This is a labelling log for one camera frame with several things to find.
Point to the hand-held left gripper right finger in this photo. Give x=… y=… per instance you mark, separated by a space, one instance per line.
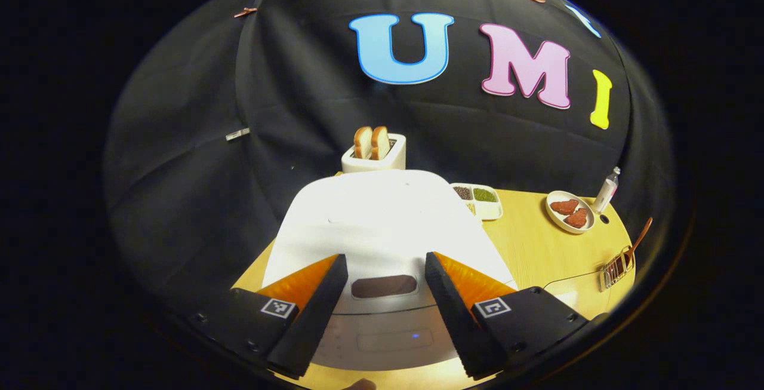
x=453 y=318

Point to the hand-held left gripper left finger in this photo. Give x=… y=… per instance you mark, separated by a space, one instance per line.
x=313 y=318

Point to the white rice cooker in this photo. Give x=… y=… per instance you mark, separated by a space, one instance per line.
x=382 y=223

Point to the brown wooden spoon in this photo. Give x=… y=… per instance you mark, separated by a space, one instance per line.
x=641 y=235

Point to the clear plastic rice container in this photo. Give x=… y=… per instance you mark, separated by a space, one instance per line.
x=570 y=300

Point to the white divided bean dish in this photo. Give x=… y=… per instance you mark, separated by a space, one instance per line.
x=490 y=209

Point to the white round plate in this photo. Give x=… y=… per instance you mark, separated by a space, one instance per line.
x=555 y=218

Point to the red meat piece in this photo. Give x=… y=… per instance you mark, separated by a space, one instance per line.
x=564 y=206
x=577 y=218

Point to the white toaster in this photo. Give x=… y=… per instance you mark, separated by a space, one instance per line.
x=382 y=164

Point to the toast bread slice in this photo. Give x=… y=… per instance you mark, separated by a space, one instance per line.
x=381 y=142
x=362 y=142

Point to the small clear bottle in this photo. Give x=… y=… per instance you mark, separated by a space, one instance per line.
x=606 y=193

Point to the white cloth clip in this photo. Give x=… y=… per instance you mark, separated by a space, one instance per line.
x=237 y=134

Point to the red cloth clip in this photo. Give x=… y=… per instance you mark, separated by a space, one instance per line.
x=245 y=12

